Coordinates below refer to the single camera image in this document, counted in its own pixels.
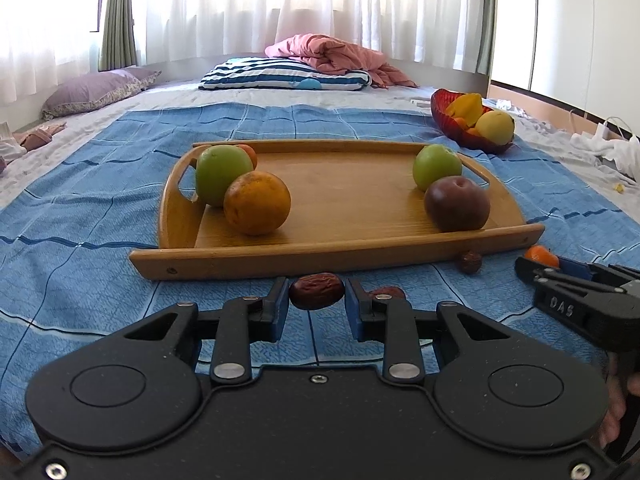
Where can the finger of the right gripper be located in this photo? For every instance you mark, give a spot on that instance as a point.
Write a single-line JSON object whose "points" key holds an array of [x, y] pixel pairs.
{"points": [[534, 273], [612, 275]]}

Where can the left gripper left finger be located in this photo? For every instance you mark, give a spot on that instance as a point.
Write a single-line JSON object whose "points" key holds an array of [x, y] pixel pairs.
{"points": [[143, 383]]}

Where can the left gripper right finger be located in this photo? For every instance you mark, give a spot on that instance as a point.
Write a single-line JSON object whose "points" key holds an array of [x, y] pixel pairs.
{"points": [[490, 383]]}

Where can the small tangerine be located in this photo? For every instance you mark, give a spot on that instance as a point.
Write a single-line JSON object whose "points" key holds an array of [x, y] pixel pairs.
{"points": [[543, 256]]}

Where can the small dark red date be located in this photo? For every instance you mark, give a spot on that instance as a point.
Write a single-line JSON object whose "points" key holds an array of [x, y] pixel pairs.
{"points": [[470, 262]]}

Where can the wrinkled red date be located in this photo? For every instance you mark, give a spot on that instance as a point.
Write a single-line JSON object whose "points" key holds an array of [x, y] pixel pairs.
{"points": [[316, 291]]}

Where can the small orange mandarin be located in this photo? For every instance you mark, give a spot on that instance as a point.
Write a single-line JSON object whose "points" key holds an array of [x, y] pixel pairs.
{"points": [[250, 153]]}

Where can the right hand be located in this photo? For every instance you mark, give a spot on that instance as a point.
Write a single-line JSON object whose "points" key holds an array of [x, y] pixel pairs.
{"points": [[610, 427]]}

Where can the dark red apple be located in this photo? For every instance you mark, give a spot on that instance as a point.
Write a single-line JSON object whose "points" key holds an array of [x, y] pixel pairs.
{"points": [[457, 203]]}

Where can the white clothes pile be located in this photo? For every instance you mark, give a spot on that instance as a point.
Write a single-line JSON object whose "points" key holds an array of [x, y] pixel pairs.
{"points": [[624, 153]]}

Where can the yellow pear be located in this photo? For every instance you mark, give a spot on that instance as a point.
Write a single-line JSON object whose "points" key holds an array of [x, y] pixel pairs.
{"points": [[496, 126]]}

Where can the right green apple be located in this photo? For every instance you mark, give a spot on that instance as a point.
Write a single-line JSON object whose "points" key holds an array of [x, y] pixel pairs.
{"points": [[433, 162]]}

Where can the green apple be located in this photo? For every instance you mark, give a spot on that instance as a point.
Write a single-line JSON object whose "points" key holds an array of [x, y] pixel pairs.
{"points": [[433, 162], [217, 167]]}

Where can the small orange in bowl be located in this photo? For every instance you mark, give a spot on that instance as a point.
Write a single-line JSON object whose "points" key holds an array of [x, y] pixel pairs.
{"points": [[462, 123]]}

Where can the blue checked blanket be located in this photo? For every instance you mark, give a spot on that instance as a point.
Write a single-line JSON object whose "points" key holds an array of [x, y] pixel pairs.
{"points": [[66, 279]]}

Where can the yellow starfruit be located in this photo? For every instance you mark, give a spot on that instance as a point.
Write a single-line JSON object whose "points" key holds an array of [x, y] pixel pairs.
{"points": [[468, 107]]}

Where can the wooden serving tray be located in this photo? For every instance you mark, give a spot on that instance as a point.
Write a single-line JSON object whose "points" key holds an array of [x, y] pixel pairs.
{"points": [[354, 207]]}

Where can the red glass fruit bowl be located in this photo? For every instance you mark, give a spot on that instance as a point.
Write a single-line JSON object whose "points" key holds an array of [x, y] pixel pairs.
{"points": [[453, 130]]}

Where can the large orange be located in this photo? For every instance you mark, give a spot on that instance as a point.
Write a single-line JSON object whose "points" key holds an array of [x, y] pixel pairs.
{"points": [[257, 203]]}

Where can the left green apple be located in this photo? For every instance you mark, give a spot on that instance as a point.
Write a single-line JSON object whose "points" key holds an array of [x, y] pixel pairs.
{"points": [[217, 167]]}

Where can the green drape right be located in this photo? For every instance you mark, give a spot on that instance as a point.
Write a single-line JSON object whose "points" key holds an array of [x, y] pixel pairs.
{"points": [[487, 37]]}

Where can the green drape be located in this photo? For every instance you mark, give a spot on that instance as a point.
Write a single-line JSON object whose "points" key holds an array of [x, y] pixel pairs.
{"points": [[118, 49], [487, 37]]}

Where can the brown clothes pile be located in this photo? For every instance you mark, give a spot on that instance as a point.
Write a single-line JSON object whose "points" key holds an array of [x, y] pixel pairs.
{"points": [[15, 145]]}

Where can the white sheer curtain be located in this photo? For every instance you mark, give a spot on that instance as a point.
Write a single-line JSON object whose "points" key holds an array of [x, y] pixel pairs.
{"points": [[46, 42]]}

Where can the purple pillow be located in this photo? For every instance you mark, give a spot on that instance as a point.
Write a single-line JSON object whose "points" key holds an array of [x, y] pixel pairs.
{"points": [[94, 91]]}

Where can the pink crumpled quilt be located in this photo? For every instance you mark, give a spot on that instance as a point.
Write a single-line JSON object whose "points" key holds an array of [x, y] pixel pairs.
{"points": [[334, 56]]}

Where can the blue striped pillow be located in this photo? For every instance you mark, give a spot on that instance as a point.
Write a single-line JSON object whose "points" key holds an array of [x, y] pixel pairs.
{"points": [[278, 73]]}

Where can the green drape left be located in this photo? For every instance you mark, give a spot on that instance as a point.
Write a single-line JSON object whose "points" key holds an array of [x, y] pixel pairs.
{"points": [[118, 49]]}

